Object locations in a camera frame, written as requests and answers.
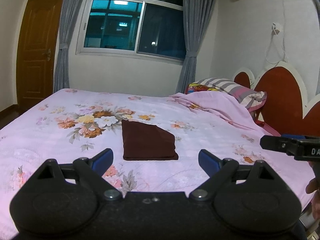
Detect bed with pink floral sheet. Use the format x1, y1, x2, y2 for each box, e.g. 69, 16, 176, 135
0, 87, 316, 240

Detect red and white headboard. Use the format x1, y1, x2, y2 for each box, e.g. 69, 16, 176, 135
232, 61, 320, 141

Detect brown wooden door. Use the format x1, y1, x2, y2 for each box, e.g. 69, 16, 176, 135
16, 0, 66, 113

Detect sliding glass window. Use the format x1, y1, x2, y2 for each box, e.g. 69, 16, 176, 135
75, 0, 187, 64

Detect dark brown long-sleeved sweater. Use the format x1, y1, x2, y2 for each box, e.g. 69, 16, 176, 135
121, 119, 179, 161

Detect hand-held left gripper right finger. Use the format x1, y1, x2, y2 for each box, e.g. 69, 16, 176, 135
188, 149, 276, 202

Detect striped pillow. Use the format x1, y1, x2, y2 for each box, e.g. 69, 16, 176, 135
194, 77, 268, 111

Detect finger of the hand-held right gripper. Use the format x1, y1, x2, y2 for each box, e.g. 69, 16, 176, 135
281, 134, 308, 141
259, 135, 301, 156

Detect white cable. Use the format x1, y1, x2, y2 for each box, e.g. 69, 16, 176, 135
264, 0, 288, 66

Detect person's right hand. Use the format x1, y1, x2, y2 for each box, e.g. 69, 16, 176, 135
305, 159, 320, 195

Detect pink blanket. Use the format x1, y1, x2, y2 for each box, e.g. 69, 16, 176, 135
169, 91, 266, 133

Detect colourful floral pillow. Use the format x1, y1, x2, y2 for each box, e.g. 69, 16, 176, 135
186, 83, 218, 95

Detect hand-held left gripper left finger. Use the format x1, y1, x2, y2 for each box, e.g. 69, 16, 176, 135
37, 148, 123, 201

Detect dark pink bed sheet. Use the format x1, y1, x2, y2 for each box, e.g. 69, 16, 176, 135
254, 119, 281, 137

